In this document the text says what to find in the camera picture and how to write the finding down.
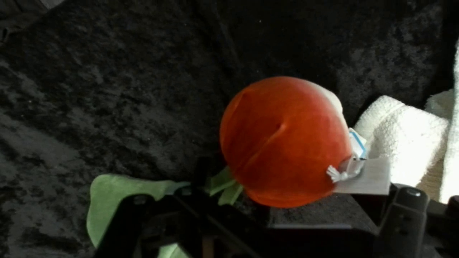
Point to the red plush radish toy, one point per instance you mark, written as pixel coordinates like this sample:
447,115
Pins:
281,144

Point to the white terry towel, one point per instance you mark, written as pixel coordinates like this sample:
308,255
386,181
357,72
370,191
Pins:
406,138

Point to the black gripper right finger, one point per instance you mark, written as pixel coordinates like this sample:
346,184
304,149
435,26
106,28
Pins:
406,220

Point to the black velvet tablecloth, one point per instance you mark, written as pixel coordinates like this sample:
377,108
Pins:
95,95

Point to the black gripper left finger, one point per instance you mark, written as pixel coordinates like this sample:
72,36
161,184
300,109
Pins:
129,224

